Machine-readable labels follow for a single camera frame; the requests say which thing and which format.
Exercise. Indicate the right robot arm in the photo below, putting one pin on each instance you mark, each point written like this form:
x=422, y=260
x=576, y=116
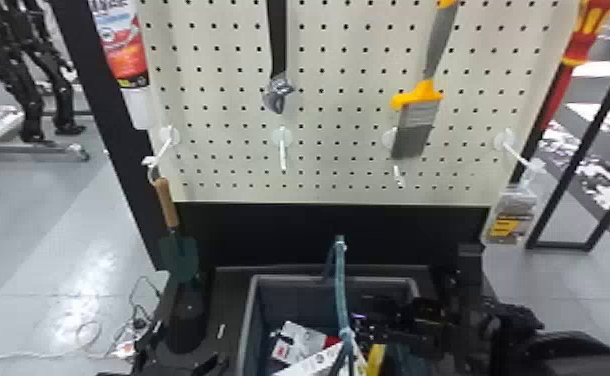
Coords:
x=562, y=354

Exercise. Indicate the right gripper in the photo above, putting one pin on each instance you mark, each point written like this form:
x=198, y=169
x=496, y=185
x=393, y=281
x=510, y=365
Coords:
x=435, y=325

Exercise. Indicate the red yellow screwdriver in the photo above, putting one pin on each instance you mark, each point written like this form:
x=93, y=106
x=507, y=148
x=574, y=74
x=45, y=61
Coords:
x=580, y=44

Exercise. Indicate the white pegboard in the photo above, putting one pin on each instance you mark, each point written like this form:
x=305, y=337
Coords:
x=347, y=173

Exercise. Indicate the black adjustable wrench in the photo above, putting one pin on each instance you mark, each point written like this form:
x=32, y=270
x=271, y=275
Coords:
x=278, y=47

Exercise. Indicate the yellow grey paintbrush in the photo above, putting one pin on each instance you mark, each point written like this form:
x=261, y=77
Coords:
x=415, y=120

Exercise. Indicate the white card packet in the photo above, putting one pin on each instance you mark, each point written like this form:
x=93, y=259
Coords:
x=320, y=365

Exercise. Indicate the blue basket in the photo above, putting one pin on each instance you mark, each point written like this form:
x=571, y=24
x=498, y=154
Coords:
x=294, y=302

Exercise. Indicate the clear packet yellow label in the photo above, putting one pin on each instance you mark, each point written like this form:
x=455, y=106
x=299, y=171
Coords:
x=510, y=218

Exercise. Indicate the yellow tool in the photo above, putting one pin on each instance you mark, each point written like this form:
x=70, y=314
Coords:
x=376, y=362

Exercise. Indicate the black side table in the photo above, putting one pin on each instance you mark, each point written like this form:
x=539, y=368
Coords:
x=596, y=126

